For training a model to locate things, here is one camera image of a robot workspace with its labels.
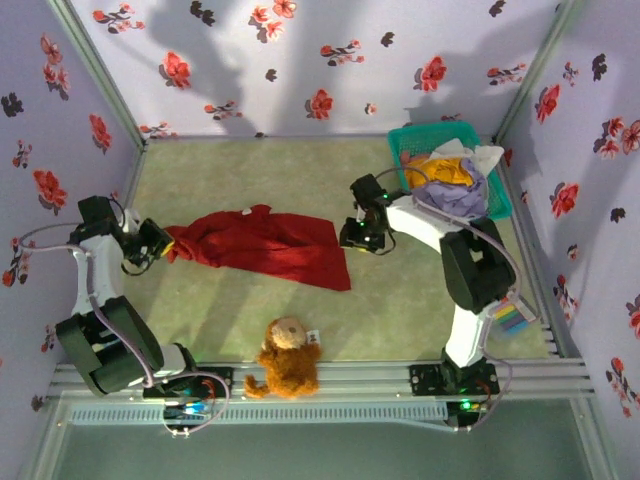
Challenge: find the red t-shirt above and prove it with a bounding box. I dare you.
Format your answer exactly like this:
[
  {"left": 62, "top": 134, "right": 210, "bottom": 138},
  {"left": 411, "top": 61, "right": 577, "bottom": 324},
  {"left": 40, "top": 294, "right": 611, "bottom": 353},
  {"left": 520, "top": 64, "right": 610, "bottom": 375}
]
[{"left": 163, "top": 203, "right": 353, "bottom": 293}]

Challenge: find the yellow t-shirt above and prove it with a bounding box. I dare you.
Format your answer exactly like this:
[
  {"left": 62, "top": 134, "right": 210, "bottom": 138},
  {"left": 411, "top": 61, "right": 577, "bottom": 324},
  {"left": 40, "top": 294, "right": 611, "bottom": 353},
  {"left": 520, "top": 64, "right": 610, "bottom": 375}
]
[{"left": 403, "top": 156, "right": 475, "bottom": 192}]

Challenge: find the lavender t-shirt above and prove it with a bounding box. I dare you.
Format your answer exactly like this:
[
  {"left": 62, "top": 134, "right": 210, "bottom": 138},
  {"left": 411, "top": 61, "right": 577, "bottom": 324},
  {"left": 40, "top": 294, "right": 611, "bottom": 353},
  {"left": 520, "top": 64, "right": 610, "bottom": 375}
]
[{"left": 409, "top": 158, "right": 495, "bottom": 222}]

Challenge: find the teal plastic basket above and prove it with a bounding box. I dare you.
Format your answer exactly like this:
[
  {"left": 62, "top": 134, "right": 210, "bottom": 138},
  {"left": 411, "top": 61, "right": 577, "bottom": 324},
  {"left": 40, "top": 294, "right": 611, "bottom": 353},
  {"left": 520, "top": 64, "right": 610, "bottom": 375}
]
[{"left": 387, "top": 121, "right": 513, "bottom": 222}]

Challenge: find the white t-shirt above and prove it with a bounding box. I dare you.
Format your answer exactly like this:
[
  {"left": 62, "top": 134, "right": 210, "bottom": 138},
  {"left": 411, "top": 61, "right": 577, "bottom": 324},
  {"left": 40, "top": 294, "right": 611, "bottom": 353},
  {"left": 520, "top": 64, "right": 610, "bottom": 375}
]
[{"left": 433, "top": 138, "right": 506, "bottom": 175}]

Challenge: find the brown plush monkey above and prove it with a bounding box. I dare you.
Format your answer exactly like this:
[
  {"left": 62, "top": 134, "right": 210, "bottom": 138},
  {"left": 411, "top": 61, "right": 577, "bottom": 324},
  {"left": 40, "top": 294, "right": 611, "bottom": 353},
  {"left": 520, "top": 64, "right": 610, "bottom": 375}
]
[{"left": 243, "top": 316, "right": 324, "bottom": 400}]

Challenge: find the box of pastel sticks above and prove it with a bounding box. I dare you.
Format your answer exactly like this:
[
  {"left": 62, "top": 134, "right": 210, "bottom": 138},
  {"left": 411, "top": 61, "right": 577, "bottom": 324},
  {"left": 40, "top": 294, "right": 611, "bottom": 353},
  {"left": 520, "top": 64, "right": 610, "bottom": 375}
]
[{"left": 491, "top": 294, "right": 539, "bottom": 340}]

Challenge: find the circuit board with green light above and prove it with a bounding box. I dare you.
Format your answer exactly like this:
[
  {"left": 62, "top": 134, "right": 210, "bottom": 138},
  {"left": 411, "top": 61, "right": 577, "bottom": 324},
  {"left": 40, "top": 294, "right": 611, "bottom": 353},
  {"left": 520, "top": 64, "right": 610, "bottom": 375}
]
[
  {"left": 446, "top": 397, "right": 489, "bottom": 429},
  {"left": 162, "top": 399, "right": 214, "bottom": 424}
]

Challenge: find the right arm lavender cable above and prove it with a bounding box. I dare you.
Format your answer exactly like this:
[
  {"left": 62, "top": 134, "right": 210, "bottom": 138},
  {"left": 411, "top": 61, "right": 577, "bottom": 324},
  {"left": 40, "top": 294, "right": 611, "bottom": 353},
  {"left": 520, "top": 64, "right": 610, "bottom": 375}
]
[{"left": 372, "top": 167, "right": 524, "bottom": 432}]

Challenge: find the aluminium rail beam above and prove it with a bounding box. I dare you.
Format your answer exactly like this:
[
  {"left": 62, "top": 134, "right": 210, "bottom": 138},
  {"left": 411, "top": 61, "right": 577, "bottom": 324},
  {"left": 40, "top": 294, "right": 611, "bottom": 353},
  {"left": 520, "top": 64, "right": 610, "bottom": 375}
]
[{"left": 47, "top": 357, "right": 596, "bottom": 401}]

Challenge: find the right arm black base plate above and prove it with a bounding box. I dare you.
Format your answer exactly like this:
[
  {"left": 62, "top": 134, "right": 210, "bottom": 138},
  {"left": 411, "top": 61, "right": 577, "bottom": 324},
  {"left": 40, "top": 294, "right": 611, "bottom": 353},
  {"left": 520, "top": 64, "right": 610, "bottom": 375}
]
[{"left": 408, "top": 363, "right": 501, "bottom": 397}]

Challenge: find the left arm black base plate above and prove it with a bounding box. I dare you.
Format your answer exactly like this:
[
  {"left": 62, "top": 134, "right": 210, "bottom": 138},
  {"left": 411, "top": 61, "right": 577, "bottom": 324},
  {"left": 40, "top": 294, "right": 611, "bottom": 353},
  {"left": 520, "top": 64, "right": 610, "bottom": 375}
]
[{"left": 143, "top": 366, "right": 235, "bottom": 400}]

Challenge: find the aluminium corner post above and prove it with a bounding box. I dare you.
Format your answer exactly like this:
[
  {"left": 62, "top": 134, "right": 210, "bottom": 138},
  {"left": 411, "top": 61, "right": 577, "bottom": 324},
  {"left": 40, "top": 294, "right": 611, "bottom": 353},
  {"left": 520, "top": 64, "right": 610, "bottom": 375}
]
[
  {"left": 491, "top": 0, "right": 585, "bottom": 145},
  {"left": 48, "top": 0, "right": 150, "bottom": 150}
]

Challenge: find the grey slotted cable duct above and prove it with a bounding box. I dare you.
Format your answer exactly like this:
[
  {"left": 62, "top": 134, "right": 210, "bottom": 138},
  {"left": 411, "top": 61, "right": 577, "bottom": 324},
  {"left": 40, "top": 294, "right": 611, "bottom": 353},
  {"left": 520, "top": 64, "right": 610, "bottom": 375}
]
[{"left": 67, "top": 402, "right": 450, "bottom": 427}]

